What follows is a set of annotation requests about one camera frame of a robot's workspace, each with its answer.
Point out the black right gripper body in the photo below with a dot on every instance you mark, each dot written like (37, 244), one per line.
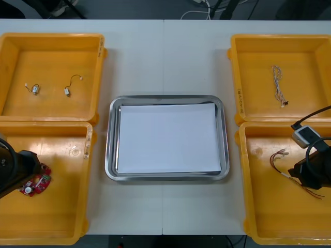
(314, 170)

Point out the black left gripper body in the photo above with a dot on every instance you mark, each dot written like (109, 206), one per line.
(28, 165)

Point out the round red circuit board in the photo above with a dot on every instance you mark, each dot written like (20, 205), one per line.
(38, 184)

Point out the small metal solenoid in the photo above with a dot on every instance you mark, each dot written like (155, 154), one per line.
(67, 91)
(34, 89)

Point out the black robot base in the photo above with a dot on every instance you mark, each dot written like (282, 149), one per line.
(168, 241)

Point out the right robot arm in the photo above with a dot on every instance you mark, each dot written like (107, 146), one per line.
(306, 135)

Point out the yellow-orange plastic bin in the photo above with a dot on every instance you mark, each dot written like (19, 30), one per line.
(59, 201)
(274, 211)
(51, 64)
(297, 51)

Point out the steel tray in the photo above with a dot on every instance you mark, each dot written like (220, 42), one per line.
(111, 144)

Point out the white paper sheet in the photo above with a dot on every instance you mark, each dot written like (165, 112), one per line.
(168, 139)

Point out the person's foot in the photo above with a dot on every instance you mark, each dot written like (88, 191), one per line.
(63, 7)

